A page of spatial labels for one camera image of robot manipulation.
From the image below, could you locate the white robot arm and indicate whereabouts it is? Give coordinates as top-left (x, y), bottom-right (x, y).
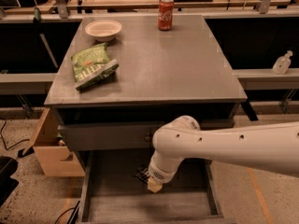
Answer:
top-left (148, 116), bottom-right (299, 193)

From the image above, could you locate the clear hand sanitizer bottle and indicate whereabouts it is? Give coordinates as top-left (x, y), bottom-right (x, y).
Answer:
top-left (273, 50), bottom-right (293, 75)

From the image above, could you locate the light wooden box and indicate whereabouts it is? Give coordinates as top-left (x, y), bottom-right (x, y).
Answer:
top-left (21, 108), bottom-right (85, 177)

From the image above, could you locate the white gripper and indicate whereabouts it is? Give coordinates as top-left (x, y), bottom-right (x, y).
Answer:
top-left (148, 160), bottom-right (175, 193)

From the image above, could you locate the red coca-cola can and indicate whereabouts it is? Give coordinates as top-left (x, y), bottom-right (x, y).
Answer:
top-left (158, 0), bottom-right (174, 31)

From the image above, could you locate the white paper bowl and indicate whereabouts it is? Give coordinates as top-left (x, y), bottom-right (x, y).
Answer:
top-left (85, 20), bottom-right (122, 42)

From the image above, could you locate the black object at left edge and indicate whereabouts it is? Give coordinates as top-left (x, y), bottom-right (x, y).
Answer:
top-left (0, 156), bottom-right (19, 206)

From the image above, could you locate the black floor cable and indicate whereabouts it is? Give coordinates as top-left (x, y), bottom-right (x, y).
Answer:
top-left (0, 119), bottom-right (32, 151)

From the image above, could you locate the green kettle chips bag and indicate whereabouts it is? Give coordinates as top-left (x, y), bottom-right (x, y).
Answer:
top-left (71, 43), bottom-right (119, 91)

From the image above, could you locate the grey top drawer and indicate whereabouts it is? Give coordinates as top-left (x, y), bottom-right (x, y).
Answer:
top-left (57, 119), bottom-right (235, 152)

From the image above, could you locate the round drawer knob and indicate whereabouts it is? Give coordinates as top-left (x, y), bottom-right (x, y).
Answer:
top-left (144, 133), bottom-right (153, 142)

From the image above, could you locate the grey wooden drawer cabinet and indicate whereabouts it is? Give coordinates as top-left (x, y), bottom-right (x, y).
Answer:
top-left (43, 13), bottom-right (248, 224)

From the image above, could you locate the open grey middle drawer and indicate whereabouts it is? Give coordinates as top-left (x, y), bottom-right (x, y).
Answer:
top-left (78, 148), bottom-right (236, 224)

